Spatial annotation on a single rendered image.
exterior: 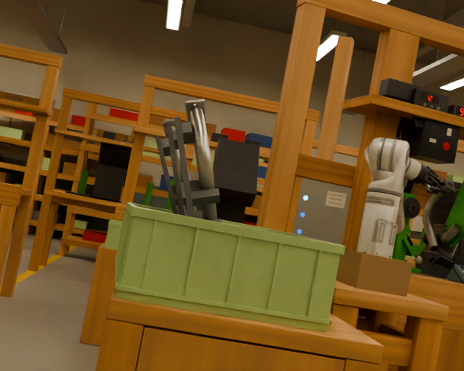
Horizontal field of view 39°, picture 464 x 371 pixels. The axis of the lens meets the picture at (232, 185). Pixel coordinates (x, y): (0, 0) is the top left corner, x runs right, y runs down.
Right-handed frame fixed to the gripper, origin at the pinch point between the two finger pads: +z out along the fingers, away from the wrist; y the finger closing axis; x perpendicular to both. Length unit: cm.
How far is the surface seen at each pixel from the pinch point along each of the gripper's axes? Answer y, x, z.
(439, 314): -83, -16, -30
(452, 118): 30.4, -11.8, -1.0
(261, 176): 519, 435, 144
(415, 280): -55, 1, -19
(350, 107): 34, 9, -36
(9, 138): 654, 722, -199
